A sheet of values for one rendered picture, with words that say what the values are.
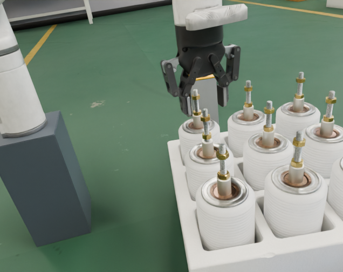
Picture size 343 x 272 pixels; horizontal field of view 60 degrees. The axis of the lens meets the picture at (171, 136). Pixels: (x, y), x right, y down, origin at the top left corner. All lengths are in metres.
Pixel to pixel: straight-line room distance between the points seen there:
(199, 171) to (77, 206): 0.35
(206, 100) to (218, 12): 0.42
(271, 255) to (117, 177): 0.62
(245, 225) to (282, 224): 0.07
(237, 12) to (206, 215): 0.30
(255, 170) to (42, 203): 0.50
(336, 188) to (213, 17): 0.35
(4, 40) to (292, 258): 0.64
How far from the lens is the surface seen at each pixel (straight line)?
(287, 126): 0.73
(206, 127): 0.55
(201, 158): 0.57
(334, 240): 0.55
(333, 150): 0.63
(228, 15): 0.44
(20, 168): 0.73
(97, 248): 0.81
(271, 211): 0.53
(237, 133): 0.69
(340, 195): 0.57
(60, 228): 0.84
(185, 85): 0.50
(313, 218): 0.53
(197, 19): 0.42
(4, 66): 0.68
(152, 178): 0.96
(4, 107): 0.70
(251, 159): 0.59
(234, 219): 0.47
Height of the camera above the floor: 0.58
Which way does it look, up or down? 29 degrees down
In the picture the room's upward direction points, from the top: 9 degrees counter-clockwise
